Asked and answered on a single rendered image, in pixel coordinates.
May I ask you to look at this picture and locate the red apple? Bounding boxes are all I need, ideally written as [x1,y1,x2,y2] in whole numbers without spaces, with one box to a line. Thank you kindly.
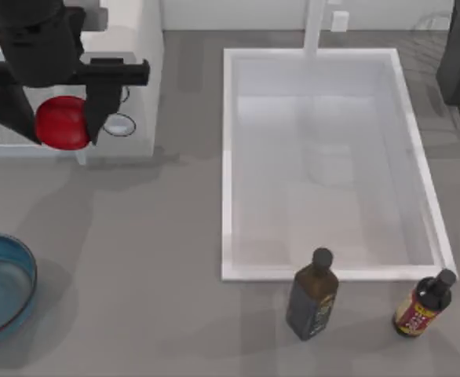
[35,95,91,152]

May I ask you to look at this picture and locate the small clear glass cup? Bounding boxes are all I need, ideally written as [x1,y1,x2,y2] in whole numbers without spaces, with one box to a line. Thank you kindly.
[102,112,137,138]

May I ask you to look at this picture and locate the white dish rack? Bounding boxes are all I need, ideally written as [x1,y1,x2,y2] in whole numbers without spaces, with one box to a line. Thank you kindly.
[0,0,165,166]

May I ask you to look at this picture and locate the pale grey rounded box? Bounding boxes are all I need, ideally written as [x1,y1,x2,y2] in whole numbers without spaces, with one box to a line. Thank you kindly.
[81,6,110,34]

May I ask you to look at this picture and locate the blue bowl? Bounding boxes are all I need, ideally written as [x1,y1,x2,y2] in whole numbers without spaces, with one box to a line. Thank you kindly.
[0,232,39,346]

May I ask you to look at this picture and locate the tall white tap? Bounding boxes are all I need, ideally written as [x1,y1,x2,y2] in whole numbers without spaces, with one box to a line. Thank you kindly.
[303,0,326,59]

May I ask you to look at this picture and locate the white sink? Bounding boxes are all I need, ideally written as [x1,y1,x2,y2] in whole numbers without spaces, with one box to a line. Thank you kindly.
[221,47,458,282]

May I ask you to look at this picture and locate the dark brown square bottle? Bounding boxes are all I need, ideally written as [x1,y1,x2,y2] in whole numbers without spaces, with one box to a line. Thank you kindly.
[285,247,341,342]

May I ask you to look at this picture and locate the black stand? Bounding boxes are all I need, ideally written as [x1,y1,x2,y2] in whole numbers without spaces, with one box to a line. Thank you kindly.
[435,0,460,139]

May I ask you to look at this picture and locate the dark bottle with red label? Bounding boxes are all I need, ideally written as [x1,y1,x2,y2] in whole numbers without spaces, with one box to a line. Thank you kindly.
[392,268,458,339]

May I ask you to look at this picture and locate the white wall socket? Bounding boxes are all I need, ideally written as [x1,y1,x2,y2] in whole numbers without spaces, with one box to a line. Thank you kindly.
[330,10,350,34]

